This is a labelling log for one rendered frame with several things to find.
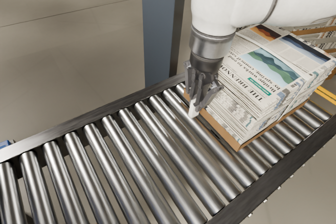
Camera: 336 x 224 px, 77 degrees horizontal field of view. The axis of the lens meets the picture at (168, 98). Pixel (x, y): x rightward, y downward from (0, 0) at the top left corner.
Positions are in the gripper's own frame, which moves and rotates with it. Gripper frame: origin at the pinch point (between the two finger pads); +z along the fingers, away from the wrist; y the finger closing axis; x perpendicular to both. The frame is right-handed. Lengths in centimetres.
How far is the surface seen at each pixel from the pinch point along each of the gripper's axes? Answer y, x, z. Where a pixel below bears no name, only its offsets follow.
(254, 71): -4.2, -16.4, -9.7
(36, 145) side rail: 22, 43, 13
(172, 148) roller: -1.4, 7.9, 13.5
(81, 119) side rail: 24.7, 28.0, 13.4
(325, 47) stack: 21, -170, 48
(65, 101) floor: 118, 29, 93
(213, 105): 0.3, -9.0, 4.8
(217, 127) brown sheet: -4.4, -8.2, 10.7
